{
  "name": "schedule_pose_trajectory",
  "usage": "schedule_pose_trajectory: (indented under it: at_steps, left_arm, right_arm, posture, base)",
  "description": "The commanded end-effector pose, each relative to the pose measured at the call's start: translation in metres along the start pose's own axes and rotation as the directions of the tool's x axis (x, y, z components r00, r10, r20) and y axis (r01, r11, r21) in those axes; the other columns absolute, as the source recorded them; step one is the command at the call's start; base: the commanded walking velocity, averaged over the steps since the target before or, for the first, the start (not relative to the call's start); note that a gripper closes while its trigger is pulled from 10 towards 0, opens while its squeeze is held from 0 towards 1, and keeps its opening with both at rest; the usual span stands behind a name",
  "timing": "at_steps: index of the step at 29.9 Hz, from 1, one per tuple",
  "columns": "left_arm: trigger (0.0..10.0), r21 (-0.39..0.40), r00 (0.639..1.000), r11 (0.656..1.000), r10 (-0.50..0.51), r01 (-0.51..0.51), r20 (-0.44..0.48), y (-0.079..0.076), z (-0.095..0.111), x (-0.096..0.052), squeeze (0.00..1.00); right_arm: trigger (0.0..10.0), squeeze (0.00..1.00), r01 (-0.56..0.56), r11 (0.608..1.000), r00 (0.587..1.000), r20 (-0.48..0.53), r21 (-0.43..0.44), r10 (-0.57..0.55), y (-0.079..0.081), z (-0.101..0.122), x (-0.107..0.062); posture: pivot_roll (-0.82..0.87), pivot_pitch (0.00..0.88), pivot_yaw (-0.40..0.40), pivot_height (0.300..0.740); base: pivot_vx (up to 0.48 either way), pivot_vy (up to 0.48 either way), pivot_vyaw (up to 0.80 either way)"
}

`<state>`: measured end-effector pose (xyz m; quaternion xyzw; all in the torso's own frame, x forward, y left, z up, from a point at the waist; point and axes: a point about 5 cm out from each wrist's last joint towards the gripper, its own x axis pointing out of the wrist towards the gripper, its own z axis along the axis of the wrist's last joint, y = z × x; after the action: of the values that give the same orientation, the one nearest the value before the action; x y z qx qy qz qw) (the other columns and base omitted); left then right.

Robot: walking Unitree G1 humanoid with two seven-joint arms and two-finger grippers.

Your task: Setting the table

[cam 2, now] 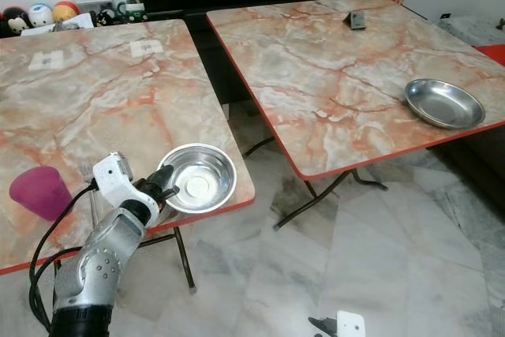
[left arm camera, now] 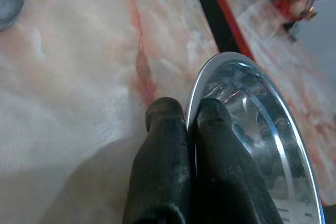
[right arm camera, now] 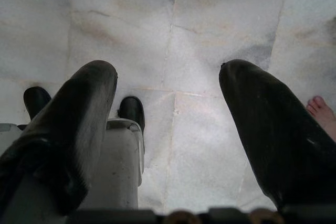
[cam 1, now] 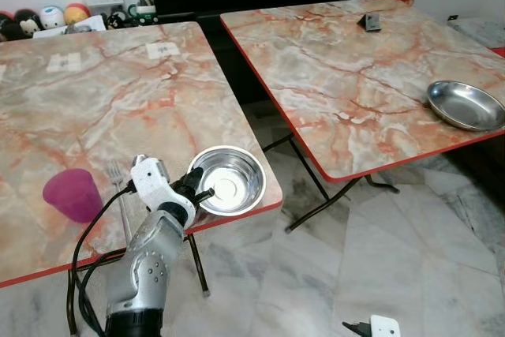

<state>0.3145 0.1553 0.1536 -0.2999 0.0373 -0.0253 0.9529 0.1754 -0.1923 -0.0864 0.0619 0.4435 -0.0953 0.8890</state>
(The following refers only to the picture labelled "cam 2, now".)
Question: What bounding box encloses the round steel bowl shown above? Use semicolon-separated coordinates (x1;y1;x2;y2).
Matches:
156;143;238;215

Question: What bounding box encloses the silver metal fork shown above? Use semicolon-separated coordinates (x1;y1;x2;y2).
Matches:
79;159;103;231

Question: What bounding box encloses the marble folding table with stickers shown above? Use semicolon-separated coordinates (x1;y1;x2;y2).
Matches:
0;19;256;294

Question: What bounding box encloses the purple plastic cup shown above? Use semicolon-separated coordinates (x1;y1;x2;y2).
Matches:
9;166;72;222

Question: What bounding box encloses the white table sticker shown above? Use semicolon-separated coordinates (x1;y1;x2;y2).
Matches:
29;51;65;71
130;39;164;58

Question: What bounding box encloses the green mug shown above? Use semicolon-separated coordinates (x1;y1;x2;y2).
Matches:
117;2;147;22

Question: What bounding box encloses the small black white toy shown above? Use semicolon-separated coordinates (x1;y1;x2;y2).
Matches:
96;8;119;26

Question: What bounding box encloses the marble folding table red edge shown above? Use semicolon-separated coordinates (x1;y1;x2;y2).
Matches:
207;0;505;231

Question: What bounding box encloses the orange plush toy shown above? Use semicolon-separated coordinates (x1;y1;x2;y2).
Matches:
52;1;80;24

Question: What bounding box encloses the white blue plush toy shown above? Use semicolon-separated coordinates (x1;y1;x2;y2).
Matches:
28;3;54;28

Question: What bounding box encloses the black mouse plush toy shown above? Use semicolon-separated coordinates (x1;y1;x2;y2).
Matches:
0;7;31;36

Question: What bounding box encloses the small black block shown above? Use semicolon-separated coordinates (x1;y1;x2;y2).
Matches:
346;11;368;31

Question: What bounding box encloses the shallow steel plate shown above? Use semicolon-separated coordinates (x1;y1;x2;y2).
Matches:
405;78;486;130

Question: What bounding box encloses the grey patterned side table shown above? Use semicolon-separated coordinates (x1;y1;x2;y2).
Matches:
438;12;505;47

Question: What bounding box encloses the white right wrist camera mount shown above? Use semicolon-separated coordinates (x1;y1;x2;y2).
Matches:
336;310;365;337

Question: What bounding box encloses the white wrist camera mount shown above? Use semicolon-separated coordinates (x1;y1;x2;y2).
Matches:
92;152;163;218
336;310;365;337

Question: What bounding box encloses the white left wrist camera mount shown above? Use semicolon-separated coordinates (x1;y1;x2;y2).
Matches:
92;152;163;218

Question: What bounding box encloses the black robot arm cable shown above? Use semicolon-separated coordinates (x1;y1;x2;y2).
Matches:
29;182;100;335

